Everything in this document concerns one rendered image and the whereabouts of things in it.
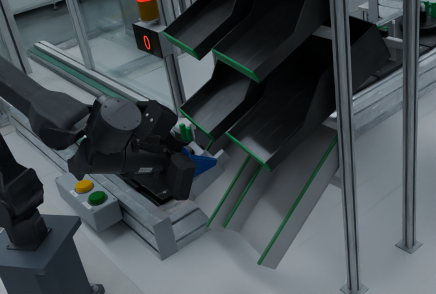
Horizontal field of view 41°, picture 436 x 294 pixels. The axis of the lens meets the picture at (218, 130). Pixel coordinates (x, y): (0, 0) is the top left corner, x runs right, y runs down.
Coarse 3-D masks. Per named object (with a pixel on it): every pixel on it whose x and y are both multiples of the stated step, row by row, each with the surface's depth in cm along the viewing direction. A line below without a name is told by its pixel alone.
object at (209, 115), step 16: (224, 64) 115; (208, 80) 115; (224, 80) 116; (240, 80) 113; (192, 96) 114; (208, 96) 115; (224, 96) 112; (240, 96) 110; (256, 96) 106; (192, 112) 114; (208, 112) 112; (224, 112) 109; (240, 112) 105; (208, 128) 108; (224, 128) 105
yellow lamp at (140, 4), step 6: (150, 0) 145; (156, 0) 147; (138, 6) 147; (144, 6) 145; (150, 6) 146; (156, 6) 147; (144, 12) 146; (150, 12) 146; (156, 12) 147; (144, 18) 147; (150, 18) 147; (156, 18) 148
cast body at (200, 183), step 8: (192, 144) 94; (192, 152) 92; (200, 152) 92; (208, 152) 96; (224, 152) 96; (224, 160) 96; (216, 168) 94; (200, 176) 93; (208, 176) 94; (216, 176) 95; (192, 184) 93; (200, 184) 94; (208, 184) 95; (192, 192) 94; (200, 192) 95
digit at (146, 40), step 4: (140, 32) 152; (144, 32) 150; (148, 32) 148; (144, 36) 151; (148, 36) 149; (144, 40) 152; (148, 40) 150; (144, 44) 153; (148, 44) 151; (144, 48) 154; (148, 48) 152; (152, 52) 151
